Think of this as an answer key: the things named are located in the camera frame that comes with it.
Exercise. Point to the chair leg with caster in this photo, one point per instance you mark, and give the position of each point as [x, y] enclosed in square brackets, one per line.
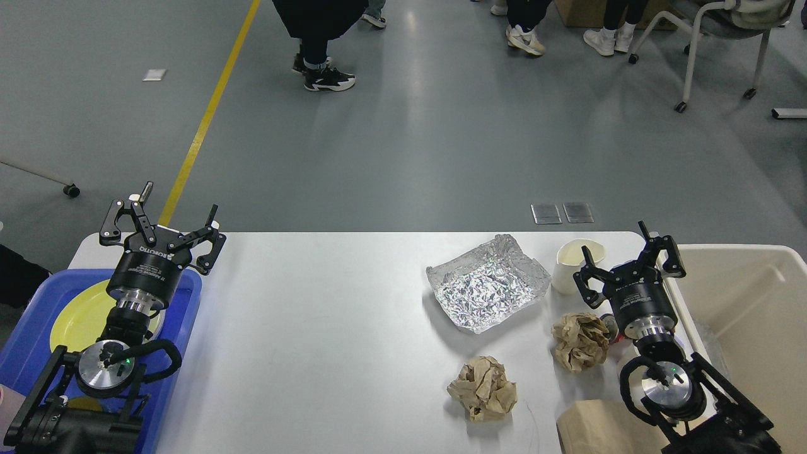
[69, 187]

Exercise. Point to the beige plastic bin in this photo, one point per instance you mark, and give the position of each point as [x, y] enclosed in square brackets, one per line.
[744, 309]

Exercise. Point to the white paper on floor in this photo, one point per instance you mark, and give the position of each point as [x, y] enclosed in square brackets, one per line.
[156, 74]

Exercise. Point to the person in black clothes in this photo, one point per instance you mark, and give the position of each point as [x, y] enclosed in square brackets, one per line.
[314, 24]

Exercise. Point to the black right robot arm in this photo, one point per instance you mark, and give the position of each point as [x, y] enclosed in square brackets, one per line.
[697, 408]

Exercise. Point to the floor socket plate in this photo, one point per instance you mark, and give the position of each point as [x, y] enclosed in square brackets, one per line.
[578, 212]
[546, 214]

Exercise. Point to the blue plastic tray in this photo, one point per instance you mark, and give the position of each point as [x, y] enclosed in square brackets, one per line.
[27, 350]

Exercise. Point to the brown paper bag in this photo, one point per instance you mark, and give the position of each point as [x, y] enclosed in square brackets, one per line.
[604, 426]

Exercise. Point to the white office chair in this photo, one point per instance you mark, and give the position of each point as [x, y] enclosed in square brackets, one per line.
[733, 20]

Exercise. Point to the white paper cup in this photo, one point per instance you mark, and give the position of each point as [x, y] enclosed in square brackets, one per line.
[569, 260]

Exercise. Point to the person in blue jeans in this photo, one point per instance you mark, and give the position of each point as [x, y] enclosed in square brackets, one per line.
[373, 14]

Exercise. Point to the crumpled aluminium foil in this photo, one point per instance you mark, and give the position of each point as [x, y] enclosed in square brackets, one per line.
[484, 286]

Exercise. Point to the seated person white sneakers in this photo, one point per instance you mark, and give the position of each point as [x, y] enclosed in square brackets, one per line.
[619, 23]

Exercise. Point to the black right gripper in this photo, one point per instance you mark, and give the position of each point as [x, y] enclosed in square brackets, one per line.
[643, 302]

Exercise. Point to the cardboard box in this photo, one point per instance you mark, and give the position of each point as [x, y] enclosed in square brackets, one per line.
[589, 14]

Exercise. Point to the crumpled brown paper ball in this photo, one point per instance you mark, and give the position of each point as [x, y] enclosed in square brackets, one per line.
[483, 389]
[581, 341]

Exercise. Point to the yellow plate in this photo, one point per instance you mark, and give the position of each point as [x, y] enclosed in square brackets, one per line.
[94, 315]

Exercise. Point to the pink plate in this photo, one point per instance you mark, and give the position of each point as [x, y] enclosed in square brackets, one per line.
[156, 322]

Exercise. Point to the white bar on floor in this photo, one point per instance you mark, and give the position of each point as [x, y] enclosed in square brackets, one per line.
[789, 113]

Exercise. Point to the grey mug yellow inside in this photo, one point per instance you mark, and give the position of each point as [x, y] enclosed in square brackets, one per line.
[85, 403]

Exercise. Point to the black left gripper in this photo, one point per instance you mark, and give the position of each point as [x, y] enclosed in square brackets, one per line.
[148, 274]

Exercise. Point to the crushed red can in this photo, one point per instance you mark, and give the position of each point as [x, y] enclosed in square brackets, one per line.
[614, 333]

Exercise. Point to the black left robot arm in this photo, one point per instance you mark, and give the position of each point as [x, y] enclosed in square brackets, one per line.
[104, 397]

